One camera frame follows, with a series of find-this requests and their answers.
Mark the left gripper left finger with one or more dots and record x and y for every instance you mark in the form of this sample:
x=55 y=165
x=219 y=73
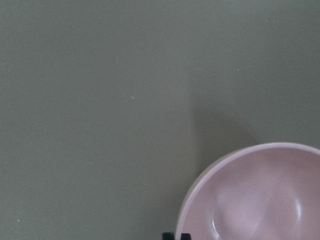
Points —
x=167 y=236

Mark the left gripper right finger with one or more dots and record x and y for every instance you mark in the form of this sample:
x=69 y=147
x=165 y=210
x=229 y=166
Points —
x=185 y=236

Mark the small pink bowl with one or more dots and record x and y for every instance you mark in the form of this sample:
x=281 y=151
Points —
x=264 y=192

